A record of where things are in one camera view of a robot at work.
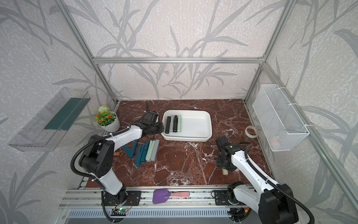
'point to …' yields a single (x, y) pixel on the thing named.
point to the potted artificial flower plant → (107, 120)
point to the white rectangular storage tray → (196, 125)
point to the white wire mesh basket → (279, 127)
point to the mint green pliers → (179, 121)
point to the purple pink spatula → (161, 195)
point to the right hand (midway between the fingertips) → (221, 164)
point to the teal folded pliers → (144, 154)
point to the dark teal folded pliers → (141, 157)
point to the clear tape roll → (251, 131)
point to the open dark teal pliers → (131, 151)
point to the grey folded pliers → (154, 153)
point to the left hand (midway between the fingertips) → (164, 127)
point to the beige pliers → (224, 171)
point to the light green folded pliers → (150, 150)
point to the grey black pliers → (175, 122)
